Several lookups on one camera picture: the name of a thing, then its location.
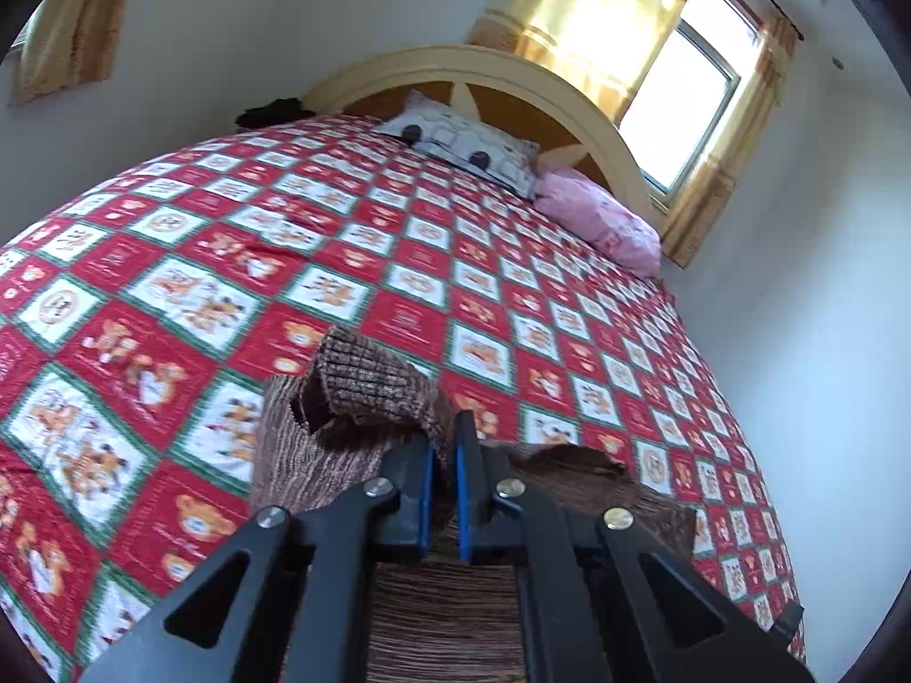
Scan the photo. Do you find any pink pillow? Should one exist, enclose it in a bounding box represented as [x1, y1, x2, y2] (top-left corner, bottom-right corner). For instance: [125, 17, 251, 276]
[534, 162, 663, 278]

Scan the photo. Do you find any red printed bear blanket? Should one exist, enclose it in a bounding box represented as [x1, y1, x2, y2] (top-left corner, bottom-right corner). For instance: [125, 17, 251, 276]
[0, 114, 809, 683]

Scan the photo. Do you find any narrow golden curtain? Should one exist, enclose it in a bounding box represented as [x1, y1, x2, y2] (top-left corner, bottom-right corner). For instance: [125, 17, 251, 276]
[665, 10, 802, 268]

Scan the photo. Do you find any brown knitted garment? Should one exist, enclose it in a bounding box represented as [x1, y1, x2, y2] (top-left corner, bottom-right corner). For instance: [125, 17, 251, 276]
[252, 327, 699, 683]

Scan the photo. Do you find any grey patterned pillow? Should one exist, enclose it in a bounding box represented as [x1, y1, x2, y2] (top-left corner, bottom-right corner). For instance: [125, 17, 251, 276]
[374, 90, 540, 199]

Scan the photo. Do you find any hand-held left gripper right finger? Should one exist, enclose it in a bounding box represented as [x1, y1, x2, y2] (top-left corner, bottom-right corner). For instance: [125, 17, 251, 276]
[454, 410, 819, 683]

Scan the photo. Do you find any window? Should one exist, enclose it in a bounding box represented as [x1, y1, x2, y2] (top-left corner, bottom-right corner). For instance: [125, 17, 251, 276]
[615, 0, 762, 200]

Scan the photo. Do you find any black cloth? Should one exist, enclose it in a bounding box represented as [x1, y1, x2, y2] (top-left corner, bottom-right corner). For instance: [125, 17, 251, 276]
[236, 96, 315, 129]

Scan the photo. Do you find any wide golden curtain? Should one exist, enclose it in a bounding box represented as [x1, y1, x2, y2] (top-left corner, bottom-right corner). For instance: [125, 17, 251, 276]
[466, 0, 716, 118]

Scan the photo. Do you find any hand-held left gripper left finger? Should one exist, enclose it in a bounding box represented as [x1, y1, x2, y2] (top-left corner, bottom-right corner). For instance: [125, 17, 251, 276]
[67, 441, 437, 683]

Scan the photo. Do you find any cream wooden headboard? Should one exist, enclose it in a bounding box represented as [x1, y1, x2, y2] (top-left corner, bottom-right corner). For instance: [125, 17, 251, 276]
[302, 44, 659, 218]

